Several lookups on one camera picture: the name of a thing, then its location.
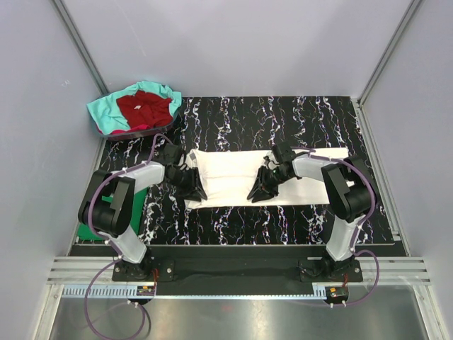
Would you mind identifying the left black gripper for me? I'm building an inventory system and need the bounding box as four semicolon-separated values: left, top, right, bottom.
167;166;207;202

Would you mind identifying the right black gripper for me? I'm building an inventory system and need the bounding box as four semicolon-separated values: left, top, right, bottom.
247;166;292;203

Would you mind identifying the white printed t-shirt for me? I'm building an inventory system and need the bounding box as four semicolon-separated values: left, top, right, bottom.
185;149;328;209

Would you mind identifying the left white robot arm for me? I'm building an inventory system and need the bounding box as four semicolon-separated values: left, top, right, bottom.
78;144;207;281

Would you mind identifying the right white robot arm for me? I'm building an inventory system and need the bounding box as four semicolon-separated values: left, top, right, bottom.
247;142;380;281

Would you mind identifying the dark laundry basket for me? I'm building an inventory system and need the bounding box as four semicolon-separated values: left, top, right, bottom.
91;107;180;142

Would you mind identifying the pink garment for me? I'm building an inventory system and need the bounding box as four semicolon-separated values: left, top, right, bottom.
110;125;151;135

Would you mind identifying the black marble table mat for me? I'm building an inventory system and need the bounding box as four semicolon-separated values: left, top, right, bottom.
95;95;396;246

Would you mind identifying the red t-shirt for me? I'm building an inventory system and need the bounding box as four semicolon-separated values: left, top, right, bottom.
116;90;173;130

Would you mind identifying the teal t-shirt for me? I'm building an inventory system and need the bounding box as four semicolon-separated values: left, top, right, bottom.
87;81;183;135

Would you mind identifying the folded green t-shirt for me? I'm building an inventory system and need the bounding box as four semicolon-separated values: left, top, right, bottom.
77;184;148;241

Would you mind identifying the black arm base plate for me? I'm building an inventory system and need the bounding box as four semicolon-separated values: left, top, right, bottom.
69;243;364;297

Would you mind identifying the aluminium frame rail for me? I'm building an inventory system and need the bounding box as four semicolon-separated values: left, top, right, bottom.
45;257;123;283

